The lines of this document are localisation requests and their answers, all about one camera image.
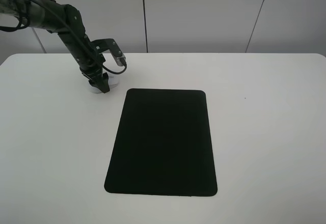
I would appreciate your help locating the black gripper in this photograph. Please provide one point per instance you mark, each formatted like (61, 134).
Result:
(93, 70)

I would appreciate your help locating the white wireless computer mouse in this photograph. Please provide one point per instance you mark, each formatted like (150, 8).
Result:
(112, 83)

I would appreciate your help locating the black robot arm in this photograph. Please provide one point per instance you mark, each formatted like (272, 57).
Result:
(66, 22)

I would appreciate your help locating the black rectangular mouse pad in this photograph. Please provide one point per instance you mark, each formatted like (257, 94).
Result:
(163, 145)

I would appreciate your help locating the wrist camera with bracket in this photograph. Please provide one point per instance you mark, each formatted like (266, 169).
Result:
(109, 44)

